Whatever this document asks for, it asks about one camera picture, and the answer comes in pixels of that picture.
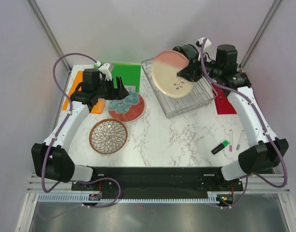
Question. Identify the white grey pen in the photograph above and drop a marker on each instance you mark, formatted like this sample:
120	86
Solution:
240	140

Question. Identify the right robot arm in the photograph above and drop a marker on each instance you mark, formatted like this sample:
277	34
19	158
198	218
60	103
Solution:
266	150

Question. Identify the white pink pen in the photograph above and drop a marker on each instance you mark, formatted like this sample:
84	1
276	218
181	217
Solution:
230	140

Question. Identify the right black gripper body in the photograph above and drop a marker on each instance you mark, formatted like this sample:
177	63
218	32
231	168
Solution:
198	70

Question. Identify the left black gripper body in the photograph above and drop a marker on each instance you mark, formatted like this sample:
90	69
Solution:
109	92

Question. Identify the green plastic folder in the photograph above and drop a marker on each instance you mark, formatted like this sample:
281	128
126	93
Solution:
130	74

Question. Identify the white cable duct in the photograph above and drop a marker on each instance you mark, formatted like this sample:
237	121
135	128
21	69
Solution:
96	198

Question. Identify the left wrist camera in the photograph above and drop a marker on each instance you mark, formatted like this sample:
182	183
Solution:
106	69

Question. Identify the teal green plate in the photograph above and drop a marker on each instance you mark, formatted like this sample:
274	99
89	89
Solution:
189	51

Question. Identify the red blue flower plate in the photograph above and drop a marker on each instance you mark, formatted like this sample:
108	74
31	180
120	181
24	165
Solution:
127	109

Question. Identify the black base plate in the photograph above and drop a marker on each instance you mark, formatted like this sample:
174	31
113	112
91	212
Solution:
159	182

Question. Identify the black gold rimmed plate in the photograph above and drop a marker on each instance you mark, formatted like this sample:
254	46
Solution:
178	49

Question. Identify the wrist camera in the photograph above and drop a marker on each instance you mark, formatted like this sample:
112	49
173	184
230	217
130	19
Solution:
106	69
203	44

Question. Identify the pink beige leaf plate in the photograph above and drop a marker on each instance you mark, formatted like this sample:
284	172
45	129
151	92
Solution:
164	69

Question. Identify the black green highlighter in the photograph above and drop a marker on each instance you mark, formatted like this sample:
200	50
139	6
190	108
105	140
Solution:
220	147

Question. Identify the orange plastic folder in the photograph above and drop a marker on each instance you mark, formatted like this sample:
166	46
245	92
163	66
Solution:
97	109

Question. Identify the metal wire dish rack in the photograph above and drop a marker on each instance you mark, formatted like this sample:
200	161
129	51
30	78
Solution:
202	94

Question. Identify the brown floral pattern plate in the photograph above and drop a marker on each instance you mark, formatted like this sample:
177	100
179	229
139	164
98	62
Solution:
108	136

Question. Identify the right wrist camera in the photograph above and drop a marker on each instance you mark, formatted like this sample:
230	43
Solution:
203	44

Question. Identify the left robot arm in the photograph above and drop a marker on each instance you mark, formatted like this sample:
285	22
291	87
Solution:
50	158

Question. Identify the red plastic folder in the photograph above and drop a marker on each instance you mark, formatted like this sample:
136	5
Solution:
225	104

